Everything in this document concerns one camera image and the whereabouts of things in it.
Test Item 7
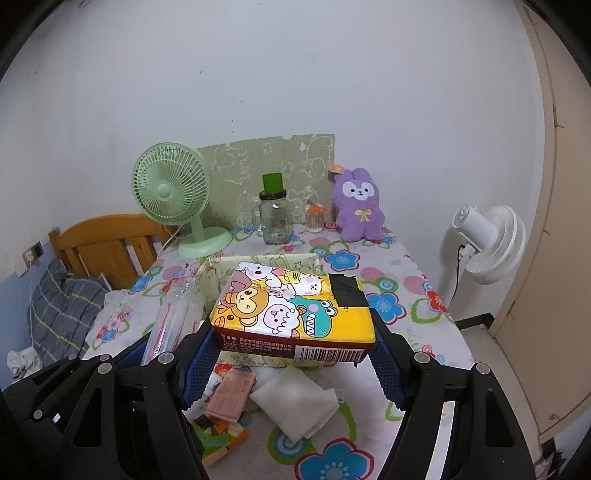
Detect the wooden bed headboard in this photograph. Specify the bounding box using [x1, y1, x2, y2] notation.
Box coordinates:
[48, 213, 185, 289]

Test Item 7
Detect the pink packet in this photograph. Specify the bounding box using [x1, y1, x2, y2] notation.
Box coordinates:
[205, 370, 257, 423]

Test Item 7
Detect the white cloth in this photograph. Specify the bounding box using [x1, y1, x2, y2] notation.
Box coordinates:
[249, 366, 345, 441]
[6, 347, 44, 379]

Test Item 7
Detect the green desk fan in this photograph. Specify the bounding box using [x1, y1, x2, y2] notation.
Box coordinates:
[130, 141, 233, 259]

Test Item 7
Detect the purple plush bunny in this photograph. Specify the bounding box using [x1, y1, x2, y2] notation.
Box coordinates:
[329, 164, 386, 243]

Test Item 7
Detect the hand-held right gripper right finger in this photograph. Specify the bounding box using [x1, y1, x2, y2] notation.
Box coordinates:
[368, 318, 529, 480]

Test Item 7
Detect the yellow printed fabric storage box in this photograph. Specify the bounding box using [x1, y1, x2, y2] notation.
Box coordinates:
[194, 251, 365, 370]

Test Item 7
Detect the white quilt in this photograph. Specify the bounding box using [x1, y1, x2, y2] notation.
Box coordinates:
[100, 287, 139, 317]

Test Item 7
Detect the crumpled white cloth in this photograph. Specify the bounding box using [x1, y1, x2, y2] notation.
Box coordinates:
[6, 347, 44, 379]

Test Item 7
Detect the green yellow packet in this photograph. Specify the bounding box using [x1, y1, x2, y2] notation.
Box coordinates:
[189, 415, 250, 467]

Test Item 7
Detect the green printed board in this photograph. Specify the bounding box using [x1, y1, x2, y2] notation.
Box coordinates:
[198, 134, 335, 232]

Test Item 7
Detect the small glass jar orange lid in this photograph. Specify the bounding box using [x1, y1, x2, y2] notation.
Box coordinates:
[305, 202, 328, 233]

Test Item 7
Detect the grey plaid pillow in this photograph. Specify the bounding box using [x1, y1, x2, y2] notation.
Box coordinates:
[28, 258, 109, 365]

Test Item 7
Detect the beige door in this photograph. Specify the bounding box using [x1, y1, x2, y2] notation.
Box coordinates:
[489, 9, 591, 439]

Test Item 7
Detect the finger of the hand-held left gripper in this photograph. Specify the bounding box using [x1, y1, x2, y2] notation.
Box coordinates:
[113, 337, 158, 370]

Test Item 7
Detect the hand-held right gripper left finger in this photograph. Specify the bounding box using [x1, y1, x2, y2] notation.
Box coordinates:
[58, 323, 219, 480]

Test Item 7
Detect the white standing fan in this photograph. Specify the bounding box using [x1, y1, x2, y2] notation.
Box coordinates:
[438, 203, 527, 324]

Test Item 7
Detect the glass mug jar green lid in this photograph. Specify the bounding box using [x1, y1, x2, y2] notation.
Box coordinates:
[252, 173, 296, 245]

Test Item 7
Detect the yellow cartoon tissue pack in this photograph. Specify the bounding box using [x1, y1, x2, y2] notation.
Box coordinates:
[210, 260, 376, 368]

